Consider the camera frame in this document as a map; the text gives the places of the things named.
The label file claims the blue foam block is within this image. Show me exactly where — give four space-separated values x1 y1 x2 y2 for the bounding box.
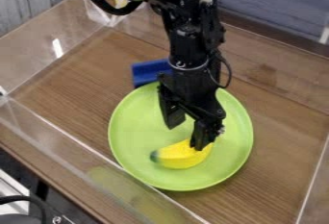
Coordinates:
131 59 173 87

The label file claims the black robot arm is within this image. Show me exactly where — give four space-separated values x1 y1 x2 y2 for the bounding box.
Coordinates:
130 0 226 151

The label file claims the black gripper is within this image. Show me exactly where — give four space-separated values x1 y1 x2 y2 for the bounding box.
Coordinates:
158 62 226 151

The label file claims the clear acrylic corner bracket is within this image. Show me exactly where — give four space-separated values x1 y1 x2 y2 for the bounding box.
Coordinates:
83 0 126 28

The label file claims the green round plate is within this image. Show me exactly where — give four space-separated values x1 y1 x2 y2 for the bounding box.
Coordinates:
109 83 255 191

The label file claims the yellow toy banana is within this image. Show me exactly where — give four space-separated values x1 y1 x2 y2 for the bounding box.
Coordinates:
149 138 214 169

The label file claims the black cable bottom left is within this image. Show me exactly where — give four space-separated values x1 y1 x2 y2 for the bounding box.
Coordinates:
0 194 47 224

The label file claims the clear acrylic enclosure wall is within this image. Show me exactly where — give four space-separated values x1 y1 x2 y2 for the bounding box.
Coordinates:
0 0 329 224

